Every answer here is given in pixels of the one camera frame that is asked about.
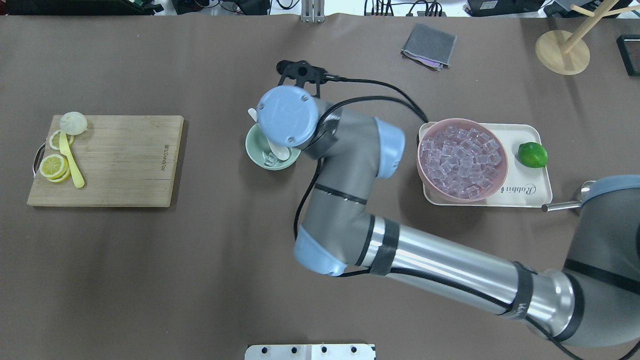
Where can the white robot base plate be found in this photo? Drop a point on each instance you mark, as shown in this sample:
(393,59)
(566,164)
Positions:
(318,351)

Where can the wooden mug tree stand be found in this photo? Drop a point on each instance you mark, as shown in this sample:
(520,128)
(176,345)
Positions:
(564,52)

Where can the lemon slice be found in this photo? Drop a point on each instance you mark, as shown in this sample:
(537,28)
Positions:
(54,140)
(55,168)

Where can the lemon slice lower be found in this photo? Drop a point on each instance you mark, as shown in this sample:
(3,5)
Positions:
(55,168)

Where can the wooden cutting board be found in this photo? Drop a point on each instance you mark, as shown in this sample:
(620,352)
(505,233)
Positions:
(125,160)

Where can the cream serving tray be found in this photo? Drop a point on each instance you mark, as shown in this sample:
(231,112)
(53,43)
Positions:
(524,187)

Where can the steel ice scoop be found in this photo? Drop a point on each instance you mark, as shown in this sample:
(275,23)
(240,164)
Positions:
(577,202)

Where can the grey folded cloth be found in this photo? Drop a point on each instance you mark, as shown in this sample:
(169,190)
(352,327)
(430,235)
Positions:
(430,46)

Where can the yellow plastic knife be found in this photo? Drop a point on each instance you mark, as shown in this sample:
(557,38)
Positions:
(64,147)

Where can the white ceramic spoon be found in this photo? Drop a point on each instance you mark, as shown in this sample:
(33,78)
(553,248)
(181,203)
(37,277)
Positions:
(281,152)

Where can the mint green bowl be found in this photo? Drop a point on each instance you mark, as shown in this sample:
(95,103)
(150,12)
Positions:
(257,149)

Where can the aluminium frame post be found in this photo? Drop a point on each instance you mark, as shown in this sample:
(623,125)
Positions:
(312,11)

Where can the clear ice cube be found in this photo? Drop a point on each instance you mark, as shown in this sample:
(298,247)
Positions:
(271,160)

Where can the pink bowl with ice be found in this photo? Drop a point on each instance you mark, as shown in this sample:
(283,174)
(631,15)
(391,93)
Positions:
(461,161)

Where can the lemon slice upper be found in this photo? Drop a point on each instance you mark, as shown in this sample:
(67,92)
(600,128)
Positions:
(54,140)

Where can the green lime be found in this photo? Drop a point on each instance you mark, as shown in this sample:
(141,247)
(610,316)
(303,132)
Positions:
(532,155)

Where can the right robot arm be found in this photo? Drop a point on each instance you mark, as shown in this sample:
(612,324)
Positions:
(593,301)

